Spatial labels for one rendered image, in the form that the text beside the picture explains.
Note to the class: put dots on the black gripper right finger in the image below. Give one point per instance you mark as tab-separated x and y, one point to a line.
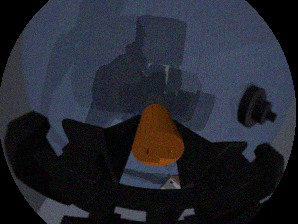
200	155

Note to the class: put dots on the orange knob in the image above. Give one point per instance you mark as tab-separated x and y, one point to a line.
157	141

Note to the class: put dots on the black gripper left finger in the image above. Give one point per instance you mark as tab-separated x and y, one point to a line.
115	143

